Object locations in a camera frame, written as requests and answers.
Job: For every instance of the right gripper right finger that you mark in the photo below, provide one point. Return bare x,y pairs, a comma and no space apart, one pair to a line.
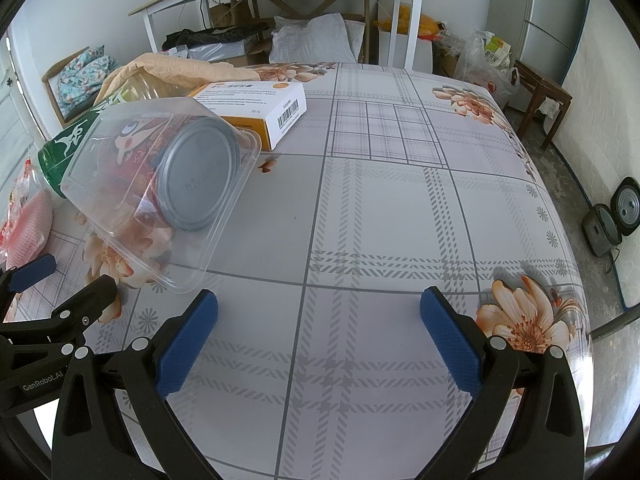
546,439

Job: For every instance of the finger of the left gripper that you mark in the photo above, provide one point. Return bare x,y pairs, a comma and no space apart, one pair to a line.
17,280
66,325

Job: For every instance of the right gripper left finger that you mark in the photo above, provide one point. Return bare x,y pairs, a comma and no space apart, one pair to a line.
91,440

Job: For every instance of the clear plastic food container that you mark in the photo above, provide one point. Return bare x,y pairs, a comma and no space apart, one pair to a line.
176,259

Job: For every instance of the red drink can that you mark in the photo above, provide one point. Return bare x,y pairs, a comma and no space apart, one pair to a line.
174,168

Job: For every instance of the white orange medicine box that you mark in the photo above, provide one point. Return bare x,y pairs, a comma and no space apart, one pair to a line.
269,108

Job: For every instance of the pink bubble wrap pouch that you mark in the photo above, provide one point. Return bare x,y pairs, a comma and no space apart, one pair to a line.
24,238

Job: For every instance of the pink plastic bag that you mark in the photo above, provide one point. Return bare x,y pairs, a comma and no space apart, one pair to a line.
19,194

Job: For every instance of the wooden chair with cushion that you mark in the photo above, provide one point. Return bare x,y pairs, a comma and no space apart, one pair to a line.
66,113

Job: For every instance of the floral cushion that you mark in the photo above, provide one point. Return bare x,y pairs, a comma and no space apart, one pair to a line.
81,79

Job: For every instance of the floral plaid tablecloth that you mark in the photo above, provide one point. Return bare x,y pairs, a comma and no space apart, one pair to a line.
319,365

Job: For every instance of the black rice cooker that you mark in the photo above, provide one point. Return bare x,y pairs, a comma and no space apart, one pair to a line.
605,226

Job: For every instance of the peach cloth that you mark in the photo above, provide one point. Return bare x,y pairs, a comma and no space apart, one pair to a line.
182,72

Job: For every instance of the black garment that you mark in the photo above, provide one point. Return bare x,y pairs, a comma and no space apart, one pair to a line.
216,35

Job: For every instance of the cardboard box under desk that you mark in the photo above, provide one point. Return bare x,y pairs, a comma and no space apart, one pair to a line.
229,14

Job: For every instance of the small wooden stool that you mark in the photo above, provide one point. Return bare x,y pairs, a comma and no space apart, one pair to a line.
541,87

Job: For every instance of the white plastic shopping bag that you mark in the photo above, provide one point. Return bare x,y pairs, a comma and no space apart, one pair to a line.
485,60

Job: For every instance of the white pillow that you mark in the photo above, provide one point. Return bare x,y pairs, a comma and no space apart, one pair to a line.
328,38

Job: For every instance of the white refrigerator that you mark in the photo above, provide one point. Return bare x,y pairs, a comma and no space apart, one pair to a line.
552,30

